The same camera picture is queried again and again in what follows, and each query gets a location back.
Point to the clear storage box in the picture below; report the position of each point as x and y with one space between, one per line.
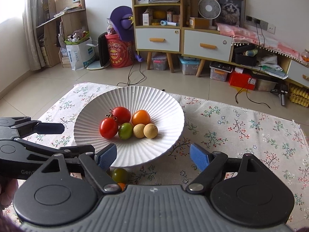
159 64

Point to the purple plush toy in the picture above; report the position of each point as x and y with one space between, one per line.
120 26

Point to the black storage bin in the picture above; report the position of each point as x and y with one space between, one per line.
245 56

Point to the orange cherry tomato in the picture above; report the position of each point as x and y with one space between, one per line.
121 186
140 117

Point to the black lidded storage box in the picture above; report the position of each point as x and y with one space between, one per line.
220 75

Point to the framed cat picture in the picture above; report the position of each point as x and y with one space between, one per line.
229 9

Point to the red tomato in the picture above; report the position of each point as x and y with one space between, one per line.
108 128
122 116

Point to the red box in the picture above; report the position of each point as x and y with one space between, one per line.
241 81

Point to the yellow egg trays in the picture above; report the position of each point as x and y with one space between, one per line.
299 95

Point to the red printed bucket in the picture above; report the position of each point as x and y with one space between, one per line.
119 53

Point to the white wall socket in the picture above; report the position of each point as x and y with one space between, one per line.
264 24

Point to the pink cloth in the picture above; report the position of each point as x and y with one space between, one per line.
253 37

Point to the white thermometer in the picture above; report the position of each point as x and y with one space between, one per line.
169 23

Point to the small cardboard box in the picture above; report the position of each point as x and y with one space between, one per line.
199 23

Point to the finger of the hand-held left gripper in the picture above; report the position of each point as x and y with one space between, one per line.
60 151
50 128

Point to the white oval board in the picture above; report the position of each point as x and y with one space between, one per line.
94 66

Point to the floral tablecloth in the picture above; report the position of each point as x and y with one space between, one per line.
241 137

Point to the grey plush toy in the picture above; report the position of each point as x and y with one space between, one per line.
76 35

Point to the person's left hand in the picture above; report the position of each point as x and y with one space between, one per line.
7 191

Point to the wooden cabinet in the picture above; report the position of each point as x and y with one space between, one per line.
181 12

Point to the blue lidded storage box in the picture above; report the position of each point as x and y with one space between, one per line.
189 67

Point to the olive cherry tomato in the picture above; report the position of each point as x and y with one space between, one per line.
120 174

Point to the white ribbed plate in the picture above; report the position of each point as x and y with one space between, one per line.
157 106

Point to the wooden bookshelf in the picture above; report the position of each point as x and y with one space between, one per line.
77 21

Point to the white desk fan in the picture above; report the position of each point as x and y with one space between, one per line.
209 8

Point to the black flat panel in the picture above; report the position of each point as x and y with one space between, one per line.
103 50

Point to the white product box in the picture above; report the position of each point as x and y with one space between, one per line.
147 18

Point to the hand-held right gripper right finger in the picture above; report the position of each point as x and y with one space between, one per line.
199 158

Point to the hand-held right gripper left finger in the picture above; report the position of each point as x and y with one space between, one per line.
106 156

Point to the green cherry tomato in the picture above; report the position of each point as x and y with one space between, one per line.
125 131

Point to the black mini tripod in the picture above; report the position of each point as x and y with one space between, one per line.
282 96

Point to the longan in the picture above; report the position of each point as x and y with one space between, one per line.
151 131
139 131

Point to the low wooden sideboard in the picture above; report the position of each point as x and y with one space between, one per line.
298 71

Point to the curtain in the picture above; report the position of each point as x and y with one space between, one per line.
32 17

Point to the white paper bag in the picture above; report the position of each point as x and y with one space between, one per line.
80 55

